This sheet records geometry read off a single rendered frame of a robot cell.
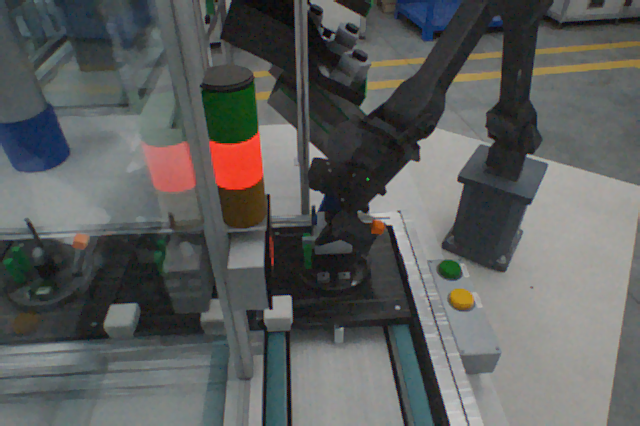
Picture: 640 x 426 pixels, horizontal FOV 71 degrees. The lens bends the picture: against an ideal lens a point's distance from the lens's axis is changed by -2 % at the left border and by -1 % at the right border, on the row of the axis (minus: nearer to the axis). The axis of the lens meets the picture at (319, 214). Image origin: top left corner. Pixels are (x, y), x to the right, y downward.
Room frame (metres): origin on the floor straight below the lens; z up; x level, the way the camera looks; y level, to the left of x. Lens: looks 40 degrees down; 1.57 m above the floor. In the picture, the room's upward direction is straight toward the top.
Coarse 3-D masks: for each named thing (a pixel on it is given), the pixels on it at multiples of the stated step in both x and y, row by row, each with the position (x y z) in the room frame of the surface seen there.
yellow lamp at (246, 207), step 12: (228, 192) 0.35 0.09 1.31; (240, 192) 0.35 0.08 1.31; (252, 192) 0.36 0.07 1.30; (264, 192) 0.37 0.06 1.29; (228, 204) 0.35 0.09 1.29; (240, 204) 0.35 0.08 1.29; (252, 204) 0.36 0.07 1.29; (264, 204) 0.37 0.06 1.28; (228, 216) 0.35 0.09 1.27; (240, 216) 0.35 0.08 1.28; (252, 216) 0.36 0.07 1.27; (264, 216) 0.37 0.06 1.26; (240, 228) 0.35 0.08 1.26
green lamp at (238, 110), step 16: (208, 96) 0.35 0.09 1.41; (224, 96) 0.35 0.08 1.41; (240, 96) 0.36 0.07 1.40; (208, 112) 0.36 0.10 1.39; (224, 112) 0.35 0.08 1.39; (240, 112) 0.36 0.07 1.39; (256, 112) 0.37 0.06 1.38; (208, 128) 0.36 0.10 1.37; (224, 128) 0.35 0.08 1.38; (240, 128) 0.36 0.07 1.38; (256, 128) 0.37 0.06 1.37
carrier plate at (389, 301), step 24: (288, 240) 0.65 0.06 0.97; (384, 240) 0.65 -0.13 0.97; (288, 264) 0.58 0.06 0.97; (384, 264) 0.58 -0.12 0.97; (288, 288) 0.52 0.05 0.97; (384, 288) 0.52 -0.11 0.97; (312, 312) 0.47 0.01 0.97; (336, 312) 0.47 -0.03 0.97; (360, 312) 0.47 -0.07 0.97; (384, 312) 0.47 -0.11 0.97; (408, 312) 0.47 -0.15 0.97
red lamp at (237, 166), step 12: (216, 144) 0.36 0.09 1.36; (228, 144) 0.35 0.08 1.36; (240, 144) 0.36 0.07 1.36; (252, 144) 0.36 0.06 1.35; (216, 156) 0.36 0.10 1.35; (228, 156) 0.35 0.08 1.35; (240, 156) 0.35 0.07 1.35; (252, 156) 0.36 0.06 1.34; (216, 168) 0.36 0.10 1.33; (228, 168) 0.35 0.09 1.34; (240, 168) 0.35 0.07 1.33; (252, 168) 0.36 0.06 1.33; (216, 180) 0.36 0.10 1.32; (228, 180) 0.35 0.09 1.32; (240, 180) 0.35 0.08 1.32; (252, 180) 0.36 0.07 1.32
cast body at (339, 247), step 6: (330, 210) 0.59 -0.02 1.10; (336, 210) 0.59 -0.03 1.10; (318, 216) 0.58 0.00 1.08; (324, 216) 0.57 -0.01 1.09; (318, 222) 0.57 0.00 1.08; (324, 222) 0.57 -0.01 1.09; (318, 228) 0.56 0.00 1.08; (318, 234) 0.56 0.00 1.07; (306, 240) 0.57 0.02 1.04; (312, 240) 0.57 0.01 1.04; (312, 246) 0.57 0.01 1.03; (318, 246) 0.55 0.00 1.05; (324, 246) 0.55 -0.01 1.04; (330, 246) 0.55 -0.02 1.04; (336, 246) 0.55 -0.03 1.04; (342, 246) 0.55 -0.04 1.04; (348, 246) 0.55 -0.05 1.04; (318, 252) 0.55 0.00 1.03; (324, 252) 0.55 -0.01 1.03; (330, 252) 0.55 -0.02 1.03; (336, 252) 0.55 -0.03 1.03; (342, 252) 0.55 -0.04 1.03; (348, 252) 0.56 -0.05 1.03
